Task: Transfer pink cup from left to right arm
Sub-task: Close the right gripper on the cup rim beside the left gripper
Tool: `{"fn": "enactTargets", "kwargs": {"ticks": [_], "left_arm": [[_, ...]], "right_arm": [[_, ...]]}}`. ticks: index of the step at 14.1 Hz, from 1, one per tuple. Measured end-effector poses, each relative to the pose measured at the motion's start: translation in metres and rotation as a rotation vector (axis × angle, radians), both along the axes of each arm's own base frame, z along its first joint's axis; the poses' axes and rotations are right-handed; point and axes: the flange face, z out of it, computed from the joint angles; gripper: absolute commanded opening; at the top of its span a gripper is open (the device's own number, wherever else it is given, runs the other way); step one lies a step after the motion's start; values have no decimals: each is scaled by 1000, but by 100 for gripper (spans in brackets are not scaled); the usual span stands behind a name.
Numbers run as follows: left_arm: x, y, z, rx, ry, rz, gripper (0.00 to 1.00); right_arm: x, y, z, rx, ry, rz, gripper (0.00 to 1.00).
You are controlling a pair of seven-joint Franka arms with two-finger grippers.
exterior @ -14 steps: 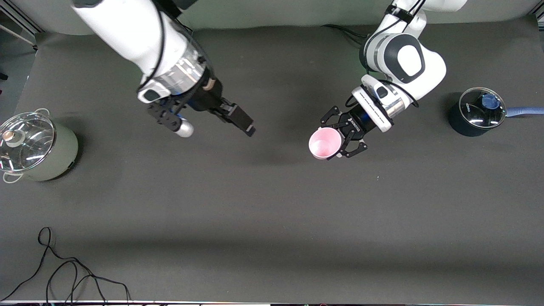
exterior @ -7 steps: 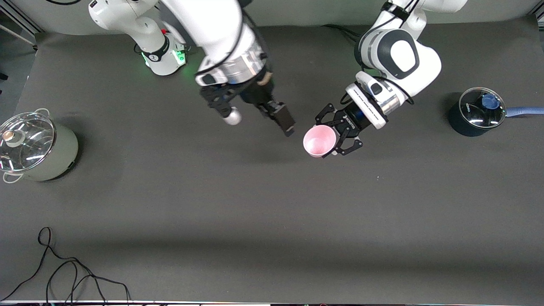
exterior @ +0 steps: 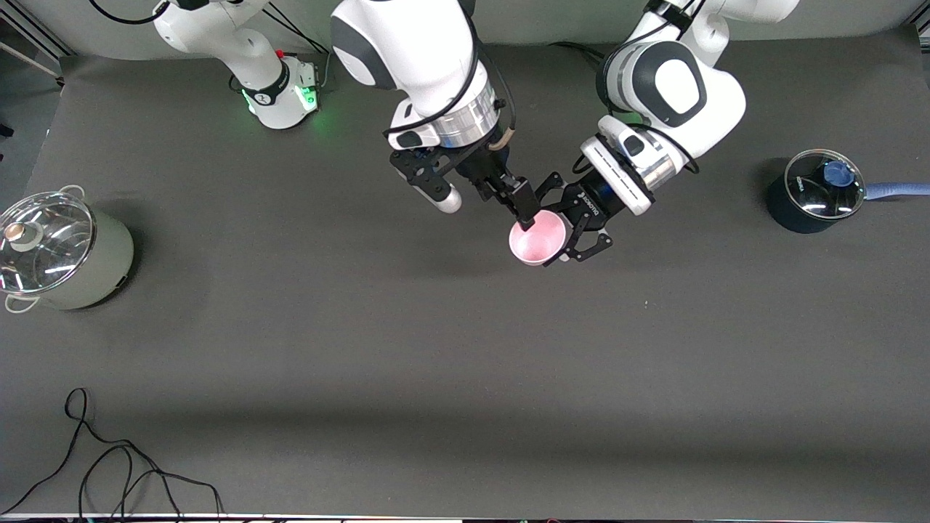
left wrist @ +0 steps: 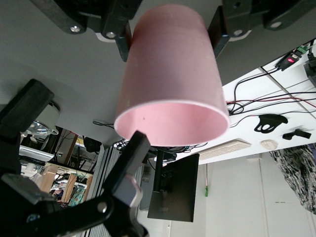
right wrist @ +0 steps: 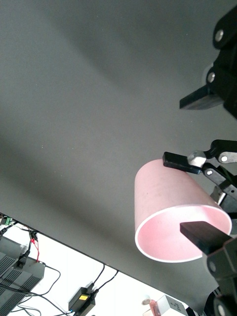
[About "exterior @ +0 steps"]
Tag black right arm base cables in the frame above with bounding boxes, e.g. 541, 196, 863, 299
229, 4, 331, 95

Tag black arm base cables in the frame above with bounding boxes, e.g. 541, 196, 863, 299
229, 4, 331, 95
549, 40, 618, 66

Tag dark grey table cloth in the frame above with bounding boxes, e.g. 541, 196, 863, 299
0, 29, 930, 520

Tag thin black loose cable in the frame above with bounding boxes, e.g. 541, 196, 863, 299
0, 387, 225, 520

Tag black left arm base cables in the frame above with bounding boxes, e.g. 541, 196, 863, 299
549, 40, 618, 66

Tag glass lid with pale knob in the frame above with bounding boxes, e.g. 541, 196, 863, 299
0, 191, 97, 295

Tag glass lid with blue knob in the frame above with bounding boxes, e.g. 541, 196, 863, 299
786, 149, 867, 220

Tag grey-green cooking pot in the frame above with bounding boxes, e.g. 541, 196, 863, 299
0, 185, 135, 313

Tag dark blue saucepan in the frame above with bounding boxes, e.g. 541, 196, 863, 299
767, 149, 930, 235

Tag pink plastic cup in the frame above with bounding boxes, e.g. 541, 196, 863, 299
509, 209, 569, 267

